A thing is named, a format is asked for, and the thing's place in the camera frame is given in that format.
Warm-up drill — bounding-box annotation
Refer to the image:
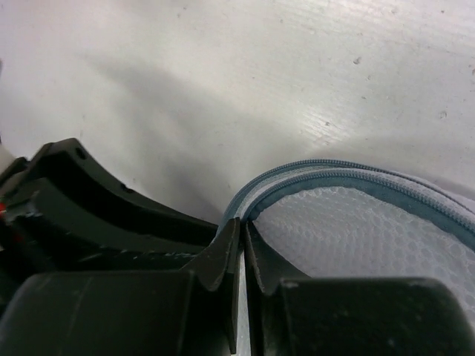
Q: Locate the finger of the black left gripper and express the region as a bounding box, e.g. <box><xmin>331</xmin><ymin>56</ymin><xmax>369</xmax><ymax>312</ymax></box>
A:
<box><xmin>1</xmin><ymin>138</ymin><xmax>217</xmax><ymax>259</ymax></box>

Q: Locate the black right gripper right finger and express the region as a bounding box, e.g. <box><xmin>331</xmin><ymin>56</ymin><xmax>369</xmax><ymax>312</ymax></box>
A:
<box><xmin>243</xmin><ymin>221</ymin><xmax>308</xmax><ymax>355</ymax></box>

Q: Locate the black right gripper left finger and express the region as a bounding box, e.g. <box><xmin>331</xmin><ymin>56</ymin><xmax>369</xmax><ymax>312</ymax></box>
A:
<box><xmin>183</xmin><ymin>218</ymin><xmax>240</xmax><ymax>353</ymax></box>

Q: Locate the white mesh laundry bag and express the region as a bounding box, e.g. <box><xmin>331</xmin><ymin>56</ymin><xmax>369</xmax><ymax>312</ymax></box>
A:
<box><xmin>223</xmin><ymin>159</ymin><xmax>474</xmax><ymax>293</ymax></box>

